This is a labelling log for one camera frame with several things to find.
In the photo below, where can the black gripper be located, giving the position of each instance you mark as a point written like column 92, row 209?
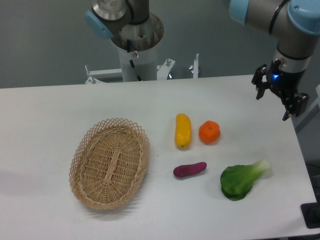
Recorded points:
column 281, row 83

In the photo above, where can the purple sweet potato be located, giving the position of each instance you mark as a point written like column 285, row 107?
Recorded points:
column 188, row 170

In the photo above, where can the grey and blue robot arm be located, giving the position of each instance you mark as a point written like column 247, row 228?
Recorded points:
column 131, row 26

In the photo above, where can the orange tangerine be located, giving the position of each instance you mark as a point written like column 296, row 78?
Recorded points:
column 209, row 132

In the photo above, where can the green bok choy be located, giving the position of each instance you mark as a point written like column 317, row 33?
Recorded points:
column 238, row 180

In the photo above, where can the yellow mango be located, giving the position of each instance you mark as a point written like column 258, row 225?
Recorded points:
column 183, row 131

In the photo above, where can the black box at table edge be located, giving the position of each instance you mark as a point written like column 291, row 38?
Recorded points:
column 311, row 215

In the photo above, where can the woven wicker basket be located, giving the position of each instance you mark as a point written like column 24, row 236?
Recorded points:
column 109, row 164

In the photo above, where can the white metal base frame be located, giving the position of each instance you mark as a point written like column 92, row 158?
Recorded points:
column 114, row 75

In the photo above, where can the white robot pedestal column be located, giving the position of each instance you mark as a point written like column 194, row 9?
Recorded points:
column 138, row 65

